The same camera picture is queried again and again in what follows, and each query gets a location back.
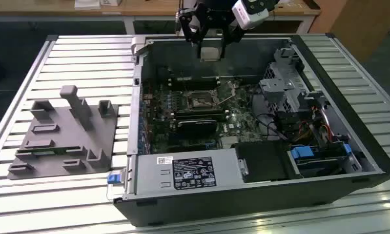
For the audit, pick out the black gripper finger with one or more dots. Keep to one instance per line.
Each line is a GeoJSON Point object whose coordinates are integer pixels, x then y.
{"type": "Point", "coordinates": [182, 17]}
{"type": "Point", "coordinates": [235, 34]}

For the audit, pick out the silver CPU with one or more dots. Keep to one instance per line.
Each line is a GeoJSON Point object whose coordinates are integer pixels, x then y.
{"type": "Point", "coordinates": [211, 53]}

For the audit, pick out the CPU socket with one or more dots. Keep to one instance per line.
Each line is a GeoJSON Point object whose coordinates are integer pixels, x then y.
{"type": "Point", "coordinates": [200, 102]}

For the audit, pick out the wooden desk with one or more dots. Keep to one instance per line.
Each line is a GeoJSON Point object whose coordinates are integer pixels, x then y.
{"type": "Point", "coordinates": [142, 11]}

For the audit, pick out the white box with label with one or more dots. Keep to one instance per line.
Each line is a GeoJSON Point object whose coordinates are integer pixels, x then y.
{"type": "Point", "coordinates": [111, 2]}

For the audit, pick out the grey metal drive cage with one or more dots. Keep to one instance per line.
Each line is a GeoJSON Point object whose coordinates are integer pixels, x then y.
{"type": "Point", "coordinates": [273, 87]}

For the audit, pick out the green motherboard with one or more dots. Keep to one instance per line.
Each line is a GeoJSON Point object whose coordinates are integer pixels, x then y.
{"type": "Point", "coordinates": [243, 122]}

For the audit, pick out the wooden cabinet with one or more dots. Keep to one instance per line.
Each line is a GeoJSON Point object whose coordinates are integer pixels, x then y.
{"type": "Point", "coordinates": [361, 29]}

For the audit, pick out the black graphics card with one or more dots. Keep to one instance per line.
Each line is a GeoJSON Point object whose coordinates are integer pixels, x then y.
{"type": "Point", "coordinates": [196, 128]}

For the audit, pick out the silver chipset heatsink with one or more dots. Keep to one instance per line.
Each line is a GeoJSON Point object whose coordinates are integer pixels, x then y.
{"type": "Point", "coordinates": [230, 142]}

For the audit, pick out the hard disk in blue carrier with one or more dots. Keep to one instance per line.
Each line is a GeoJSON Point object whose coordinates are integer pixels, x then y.
{"type": "Point", "coordinates": [302, 152]}

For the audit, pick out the black plastic shroud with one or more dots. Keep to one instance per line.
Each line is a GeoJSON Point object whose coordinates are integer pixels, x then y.
{"type": "Point", "coordinates": [263, 161]}

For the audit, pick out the blue plastic clip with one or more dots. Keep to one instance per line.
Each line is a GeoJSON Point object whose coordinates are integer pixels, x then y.
{"type": "Point", "coordinates": [346, 149]}

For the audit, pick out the grey parts rack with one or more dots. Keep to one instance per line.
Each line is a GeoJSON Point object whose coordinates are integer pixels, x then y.
{"type": "Point", "coordinates": [64, 136]}

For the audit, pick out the grey power supply unit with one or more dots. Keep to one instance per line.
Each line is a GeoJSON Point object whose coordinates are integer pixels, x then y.
{"type": "Point", "coordinates": [148, 170]}

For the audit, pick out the black PC case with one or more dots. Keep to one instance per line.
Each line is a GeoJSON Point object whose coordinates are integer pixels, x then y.
{"type": "Point", "coordinates": [246, 202]}

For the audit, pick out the blue case latch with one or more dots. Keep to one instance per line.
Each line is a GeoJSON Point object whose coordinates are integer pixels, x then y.
{"type": "Point", "coordinates": [114, 178]}

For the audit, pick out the green RAM stick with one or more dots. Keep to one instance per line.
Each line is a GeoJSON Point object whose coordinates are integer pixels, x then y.
{"type": "Point", "coordinates": [45, 152]}

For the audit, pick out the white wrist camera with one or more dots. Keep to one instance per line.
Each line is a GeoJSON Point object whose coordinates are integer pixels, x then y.
{"type": "Point", "coordinates": [250, 13]}

